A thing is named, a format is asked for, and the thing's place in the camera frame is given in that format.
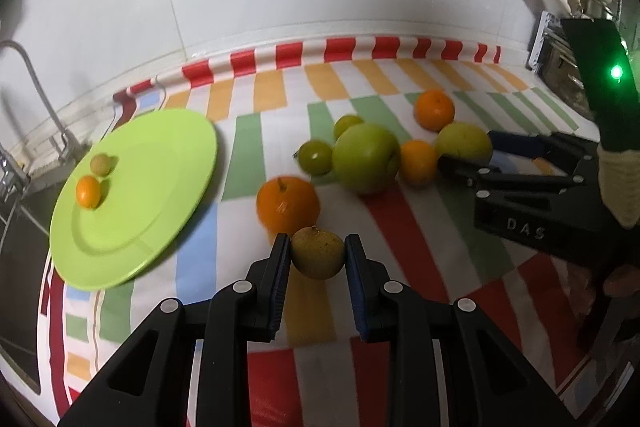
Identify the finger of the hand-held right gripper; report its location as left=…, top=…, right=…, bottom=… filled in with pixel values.
left=438, top=155, right=588, bottom=195
left=487, top=131, right=601, bottom=178

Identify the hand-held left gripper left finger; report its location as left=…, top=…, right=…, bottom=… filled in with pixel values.
left=57, top=233, right=292, bottom=427

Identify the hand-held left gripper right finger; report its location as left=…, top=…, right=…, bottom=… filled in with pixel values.
left=345, top=233, right=581, bottom=427

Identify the small tan fruit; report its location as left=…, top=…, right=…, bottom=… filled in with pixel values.
left=291, top=227, right=347, bottom=280
left=90, top=153, right=112, bottom=178

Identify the yellow-green pear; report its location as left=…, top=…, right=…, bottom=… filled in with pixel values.
left=434, top=122, right=493, bottom=165

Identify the large orange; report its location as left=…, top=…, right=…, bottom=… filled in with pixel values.
left=256, top=176, right=321, bottom=235

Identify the medium orange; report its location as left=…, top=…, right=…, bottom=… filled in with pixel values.
left=414, top=89, right=456, bottom=132

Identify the small orange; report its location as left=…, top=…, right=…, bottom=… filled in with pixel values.
left=398, top=140, right=440, bottom=186

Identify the dark green tomato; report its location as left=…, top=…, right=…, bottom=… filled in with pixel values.
left=297, top=140, right=334, bottom=175

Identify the large green apple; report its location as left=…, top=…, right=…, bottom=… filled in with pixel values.
left=331, top=123, right=402, bottom=195

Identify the green plate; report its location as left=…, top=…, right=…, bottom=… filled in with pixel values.
left=49, top=108, right=219, bottom=292

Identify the yellow-green tomato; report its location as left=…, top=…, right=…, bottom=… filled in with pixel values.
left=333, top=114, right=366, bottom=140

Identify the tiny orange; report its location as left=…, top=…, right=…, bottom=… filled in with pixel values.
left=76, top=175, right=102, bottom=210

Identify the person's right hand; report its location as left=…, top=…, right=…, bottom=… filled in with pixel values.
left=602, top=263, right=640, bottom=300

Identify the stainless steel pot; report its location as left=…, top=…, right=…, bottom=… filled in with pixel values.
left=540, top=12, right=601, bottom=118

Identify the striped tablecloth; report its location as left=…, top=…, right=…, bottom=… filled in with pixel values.
left=37, top=34, right=601, bottom=427

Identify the stainless steel sink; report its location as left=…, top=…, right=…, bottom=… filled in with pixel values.
left=0, top=187, right=66, bottom=395

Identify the gooseneck steel faucet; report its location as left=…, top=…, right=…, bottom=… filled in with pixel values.
left=0, top=41, right=82, bottom=164

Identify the white wall bracket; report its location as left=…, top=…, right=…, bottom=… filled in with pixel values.
left=525, top=11, right=551, bottom=70

